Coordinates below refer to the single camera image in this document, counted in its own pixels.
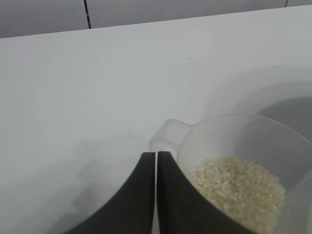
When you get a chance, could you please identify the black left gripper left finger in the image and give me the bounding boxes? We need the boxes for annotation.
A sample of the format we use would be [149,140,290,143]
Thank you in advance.
[64,152,156,234]

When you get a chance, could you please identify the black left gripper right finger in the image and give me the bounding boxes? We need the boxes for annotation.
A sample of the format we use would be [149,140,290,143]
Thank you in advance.
[157,151,247,234]

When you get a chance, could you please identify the white rice grains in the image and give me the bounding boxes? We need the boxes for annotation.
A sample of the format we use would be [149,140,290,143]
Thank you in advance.
[187,156,286,234]

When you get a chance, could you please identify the translucent plastic measuring cup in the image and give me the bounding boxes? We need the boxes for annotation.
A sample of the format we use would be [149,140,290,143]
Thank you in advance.
[148,113,312,234]

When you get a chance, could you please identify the stainless steel mixing bowl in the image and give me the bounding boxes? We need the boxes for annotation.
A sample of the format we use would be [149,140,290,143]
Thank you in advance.
[212,64,312,144]

